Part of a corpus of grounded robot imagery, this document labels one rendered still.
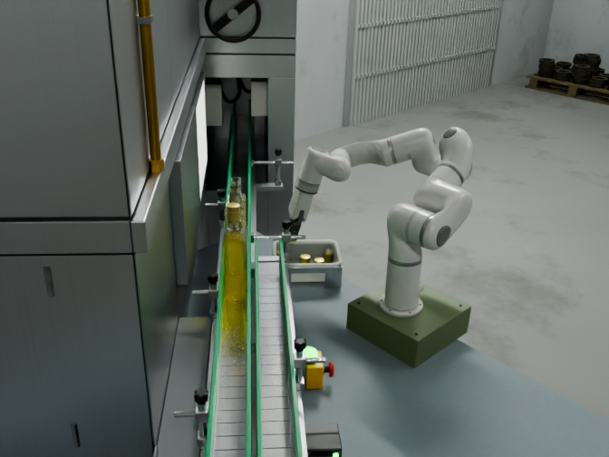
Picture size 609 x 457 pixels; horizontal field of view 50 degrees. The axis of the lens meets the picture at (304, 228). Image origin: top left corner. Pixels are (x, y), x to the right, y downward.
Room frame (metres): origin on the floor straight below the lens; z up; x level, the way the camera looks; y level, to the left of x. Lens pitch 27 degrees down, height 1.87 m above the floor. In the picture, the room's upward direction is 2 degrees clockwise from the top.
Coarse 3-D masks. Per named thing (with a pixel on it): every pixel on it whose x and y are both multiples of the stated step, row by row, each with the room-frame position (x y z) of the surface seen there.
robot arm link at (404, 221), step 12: (396, 204) 1.61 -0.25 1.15; (408, 204) 1.59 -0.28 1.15; (396, 216) 1.56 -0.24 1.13; (408, 216) 1.54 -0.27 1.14; (420, 216) 1.53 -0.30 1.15; (396, 228) 1.55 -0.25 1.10; (408, 228) 1.52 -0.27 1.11; (420, 228) 1.50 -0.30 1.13; (396, 240) 1.55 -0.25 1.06; (408, 240) 1.53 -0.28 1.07; (396, 252) 1.55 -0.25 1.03; (408, 252) 1.54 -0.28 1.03; (420, 252) 1.56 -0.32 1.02; (396, 264) 1.54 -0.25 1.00; (408, 264) 1.53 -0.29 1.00
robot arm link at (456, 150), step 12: (444, 132) 1.80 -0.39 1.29; (456, 132) 1.77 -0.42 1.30; (444, 144) 1.76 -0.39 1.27; (456, 144) 1.73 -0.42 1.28; (468, 144) 1.73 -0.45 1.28; (444, 156) 1.73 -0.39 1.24; (456, 156) 1.71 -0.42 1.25; (468, 156) 1.71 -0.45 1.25; (456, 168) 1.68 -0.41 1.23; (468, 168) 1.69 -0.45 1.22
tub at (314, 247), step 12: (276, 240) 1.95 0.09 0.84; (300, 240) 1.96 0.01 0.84; (312, 240) 1.96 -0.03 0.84; (324, 240) 1.97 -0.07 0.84; (300, 252) 1.95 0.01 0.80; (312, 252) 1.96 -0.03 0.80; (336, 252) 1.89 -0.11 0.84; (288, 264) 1.79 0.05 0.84; (300, 264) 1.80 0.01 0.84; (312, 264) 1.80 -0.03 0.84; (324, 264) 1.80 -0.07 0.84; (336, 264) 1.81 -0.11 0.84
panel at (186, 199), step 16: (192, 112) 1.82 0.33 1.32; (192, 128) 1.77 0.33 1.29; (192, 144) 1.74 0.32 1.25; (176, 160) 1.43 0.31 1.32; (192, 160) 1.72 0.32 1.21; (176, 176) 1.43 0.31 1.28; (192, 176) 1.70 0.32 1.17; (176, 192) 1.43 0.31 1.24; (192, 192) 1.67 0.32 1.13; (176, 208) 1.43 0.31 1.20; (192, 208) 1.65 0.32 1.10; (176, 224) 1.43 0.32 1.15; (192, 224) 1.62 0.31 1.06; (176, 240) 1.43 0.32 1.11; (192, 240) 1.60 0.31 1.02; (176, 256) 1.43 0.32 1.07; (192, 256) 1.58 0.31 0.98; (176, 272) 1.43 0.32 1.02
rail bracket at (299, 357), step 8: (296, 344) 1.15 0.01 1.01; (304, 344) 1.16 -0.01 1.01; (296, 352) 1.16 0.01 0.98; (296, 360) 1.15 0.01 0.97; (304, 360) 1.15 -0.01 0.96; (312, 360) 1.16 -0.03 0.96; (320, 360) 1.16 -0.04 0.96; (296, 368) 1.16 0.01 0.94; (296, 376) 1.16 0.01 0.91; (296, 384) 1.15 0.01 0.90
